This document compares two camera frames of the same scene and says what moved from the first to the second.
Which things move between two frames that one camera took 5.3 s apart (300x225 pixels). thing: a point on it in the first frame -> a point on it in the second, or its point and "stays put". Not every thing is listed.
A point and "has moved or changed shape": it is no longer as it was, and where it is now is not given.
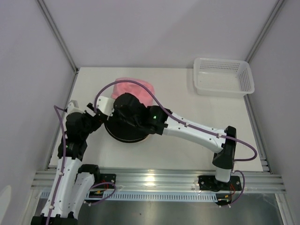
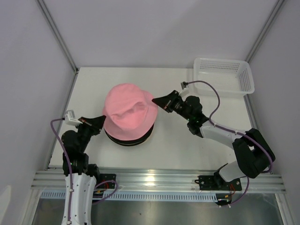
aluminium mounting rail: (171, 179) stays put
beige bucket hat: (147, 141) has moved or changed shape
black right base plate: (209, 183) stays put
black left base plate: (107, 177) stays put
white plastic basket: (222, 78) stays put
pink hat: (142, 95) has moved or changed shape
